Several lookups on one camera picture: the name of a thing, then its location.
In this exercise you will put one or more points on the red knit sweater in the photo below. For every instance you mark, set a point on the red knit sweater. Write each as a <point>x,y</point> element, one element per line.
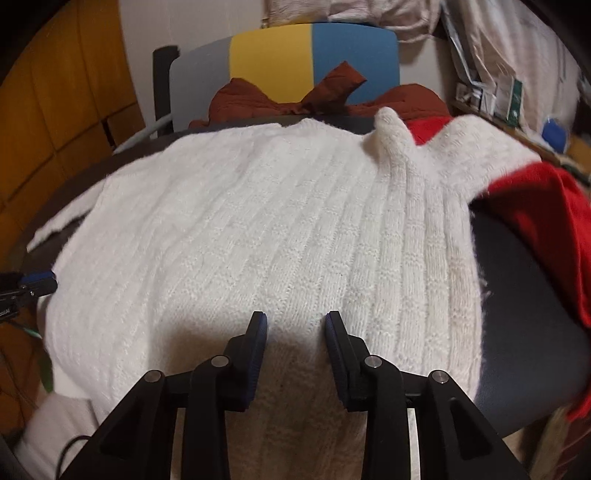
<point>540,203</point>

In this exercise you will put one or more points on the pale checked bedding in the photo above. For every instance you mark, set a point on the pale checked bedding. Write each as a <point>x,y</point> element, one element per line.
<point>508,37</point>

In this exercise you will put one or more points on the rust quilted jacket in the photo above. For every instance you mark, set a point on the rust quilted jacket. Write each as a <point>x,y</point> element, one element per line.
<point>332,92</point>

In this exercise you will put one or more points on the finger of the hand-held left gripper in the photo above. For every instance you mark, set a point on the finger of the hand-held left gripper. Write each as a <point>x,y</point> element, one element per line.
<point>41,280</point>

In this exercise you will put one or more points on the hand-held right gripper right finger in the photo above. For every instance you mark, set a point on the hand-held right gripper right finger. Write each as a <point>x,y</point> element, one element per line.
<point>334,355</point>

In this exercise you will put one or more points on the white knit sweater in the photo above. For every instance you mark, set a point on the white knit sweater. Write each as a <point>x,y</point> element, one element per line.
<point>277,221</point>

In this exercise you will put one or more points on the beige patterned bag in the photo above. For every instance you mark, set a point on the beige patterned bag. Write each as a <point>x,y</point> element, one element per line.
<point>558,438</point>

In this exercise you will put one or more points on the blue round container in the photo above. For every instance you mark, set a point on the blue round container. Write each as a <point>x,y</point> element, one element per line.
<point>554,131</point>

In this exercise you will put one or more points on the wooden wardrobe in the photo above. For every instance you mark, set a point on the wooden wardrobe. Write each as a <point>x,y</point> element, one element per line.
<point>60,92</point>

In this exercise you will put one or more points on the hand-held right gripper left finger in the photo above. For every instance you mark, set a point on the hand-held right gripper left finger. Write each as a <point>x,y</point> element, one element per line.
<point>256,350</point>

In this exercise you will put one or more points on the green and white box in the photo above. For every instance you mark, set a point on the green and white box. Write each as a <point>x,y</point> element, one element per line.
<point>515,104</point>

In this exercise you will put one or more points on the grey yellow blue chair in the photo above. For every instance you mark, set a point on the grey yellow blue chair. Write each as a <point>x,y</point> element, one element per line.
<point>277,64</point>

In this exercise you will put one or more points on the pale patterned bedding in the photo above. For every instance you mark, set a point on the pale patterned bedding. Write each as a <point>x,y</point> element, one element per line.
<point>351,14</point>

